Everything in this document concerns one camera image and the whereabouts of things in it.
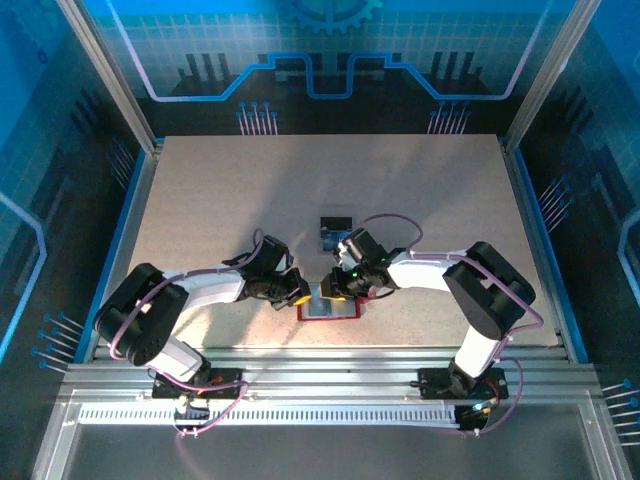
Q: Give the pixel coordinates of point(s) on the red leather card holder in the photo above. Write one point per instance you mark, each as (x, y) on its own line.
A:
(345, 315)

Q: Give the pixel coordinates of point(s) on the blue credit card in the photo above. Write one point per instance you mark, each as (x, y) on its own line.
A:
(327, 241)

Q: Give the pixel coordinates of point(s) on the black credit card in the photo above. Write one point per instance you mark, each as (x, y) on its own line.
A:
(336, 224)

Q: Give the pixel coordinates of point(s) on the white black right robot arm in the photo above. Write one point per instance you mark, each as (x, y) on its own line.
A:
(420, 272)

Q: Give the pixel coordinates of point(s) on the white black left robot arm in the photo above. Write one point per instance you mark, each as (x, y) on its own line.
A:
(215, 290)

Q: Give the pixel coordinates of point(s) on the black controller board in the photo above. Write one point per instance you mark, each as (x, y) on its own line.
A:
(475, 417)
(192, 412)

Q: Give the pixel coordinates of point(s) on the grey metal front panel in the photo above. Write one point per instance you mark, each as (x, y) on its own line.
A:
(320, 452)

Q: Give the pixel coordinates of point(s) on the aluminium front frame rail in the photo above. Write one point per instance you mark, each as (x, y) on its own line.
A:
(325, 367)

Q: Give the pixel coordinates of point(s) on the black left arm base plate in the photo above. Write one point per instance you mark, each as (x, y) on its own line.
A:
(225, 381)

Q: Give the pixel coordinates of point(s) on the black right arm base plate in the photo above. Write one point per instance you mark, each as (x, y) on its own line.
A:
(435, 385)

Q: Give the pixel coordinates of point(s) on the aluminium side rail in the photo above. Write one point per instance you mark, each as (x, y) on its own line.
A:
(540, 240)
(132, 225)

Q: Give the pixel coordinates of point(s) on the aluminium frame post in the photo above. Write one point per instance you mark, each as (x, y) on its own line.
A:
(550, 75)
(107, 75)

